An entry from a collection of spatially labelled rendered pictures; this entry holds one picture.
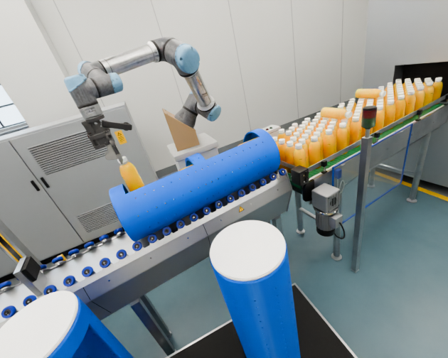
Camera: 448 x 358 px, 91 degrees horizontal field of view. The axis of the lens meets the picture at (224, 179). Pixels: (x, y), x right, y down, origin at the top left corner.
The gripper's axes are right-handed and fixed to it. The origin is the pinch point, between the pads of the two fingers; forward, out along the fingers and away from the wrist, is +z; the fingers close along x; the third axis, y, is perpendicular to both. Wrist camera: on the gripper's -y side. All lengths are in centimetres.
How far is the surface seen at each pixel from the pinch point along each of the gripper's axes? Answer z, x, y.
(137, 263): 47, 13, 14
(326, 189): 49, 31, -92
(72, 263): 42, -6, 43
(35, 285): 37, 5, 54
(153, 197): 17.8, 11.9, -5.4
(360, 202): 68, 37, -115
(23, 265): 27, 1, 54
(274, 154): 24, 14, -72
